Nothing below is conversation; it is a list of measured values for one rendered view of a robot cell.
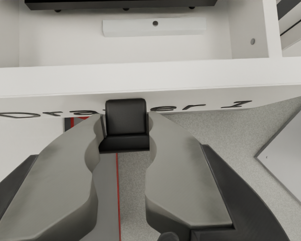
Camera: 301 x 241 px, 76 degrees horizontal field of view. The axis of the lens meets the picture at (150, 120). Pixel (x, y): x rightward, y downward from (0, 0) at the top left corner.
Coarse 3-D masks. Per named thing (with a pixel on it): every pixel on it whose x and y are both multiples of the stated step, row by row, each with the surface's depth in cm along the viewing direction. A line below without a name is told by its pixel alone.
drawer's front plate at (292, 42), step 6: (300, 24) 19; (294, 30) 20; (300, 30) 19; (282, 36) 21; (288, 36) 20; (294, 36) 20; (300, 36) 19; (282, 42) 21; (288, 42) 20; (294, 42) 20; (300, 42) 20; (282, 48) 21; (288, 48) 21; (294, 48) 21; (300, 48) 21; (282, 54) 22; (288, 54) 22; (294, 54) 23; (300, 54) 23
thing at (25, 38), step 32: (0, 0) 18; (224, 0) 22; (256, 0) 17; (0, 32) 18; (32, 32) 21; (64, 32) 21; (96, 32) 21; (224, 32) 22; (256, 32) 17; (0, 64) 17; (32, 64) 20; (64, 64) 20
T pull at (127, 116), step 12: (108, 108) 13; (120, 108) 13; (132, 108) 13; (144, 108) 13; (108, 120) 13; (120, 120) 13; (132, 120) 13; (144, 120) 13; (108, 132) 13; (120, 132) 13; (132, 132) 13; (144, 132) 13; (108, 144) 12; (120, 144) 12; (132, 144) 13; (144, 144) 13
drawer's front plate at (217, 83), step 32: (96, 64) 11; (128, 64) 11; (160, 64) 11; (192, 64) 12; (224, 64) 12; (256, 64) 12; (288, 64) 12; (0, 96) 11; (32, 96) 11; (64, 96) 11; (96, 96) 12; (128, 96) 12; (160, 96) 13; (192, 96) 14; (224, 96) 14; (256, 96) 15; (288, 96) 16
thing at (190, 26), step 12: (108, 24) 20; (120, 24) 20; (132, 24) 20; (144, 24) 20; (156, 24) 20; (168, 24) 20; (180, 24) 20; (192, 24) 20; (204, 24) 20; (108, 36) 21; (120, 36) 21; (132, 36) 21
